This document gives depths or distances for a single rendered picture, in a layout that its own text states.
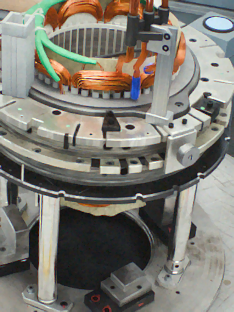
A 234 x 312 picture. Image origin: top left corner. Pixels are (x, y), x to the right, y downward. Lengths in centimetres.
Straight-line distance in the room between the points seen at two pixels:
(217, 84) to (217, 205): 36
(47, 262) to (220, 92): 29
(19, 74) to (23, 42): 4
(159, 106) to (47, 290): 30
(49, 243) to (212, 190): 41
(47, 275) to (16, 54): 29
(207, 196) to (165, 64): 49
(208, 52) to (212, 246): 30
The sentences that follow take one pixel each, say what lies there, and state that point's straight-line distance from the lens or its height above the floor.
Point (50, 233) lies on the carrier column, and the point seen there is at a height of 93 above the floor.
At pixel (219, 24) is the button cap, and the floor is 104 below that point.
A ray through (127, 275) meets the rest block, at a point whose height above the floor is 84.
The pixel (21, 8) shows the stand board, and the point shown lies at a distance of 118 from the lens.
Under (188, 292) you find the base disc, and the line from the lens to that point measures 108.
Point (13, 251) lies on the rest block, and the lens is 107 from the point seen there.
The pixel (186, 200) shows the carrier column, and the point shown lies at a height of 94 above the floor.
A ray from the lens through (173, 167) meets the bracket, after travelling 87.
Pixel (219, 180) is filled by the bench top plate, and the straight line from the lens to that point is 131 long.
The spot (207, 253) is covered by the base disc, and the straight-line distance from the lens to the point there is 114.
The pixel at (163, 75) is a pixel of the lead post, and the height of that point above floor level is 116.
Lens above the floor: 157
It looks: 36 degrees down
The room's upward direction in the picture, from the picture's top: 5 degrees clockwise
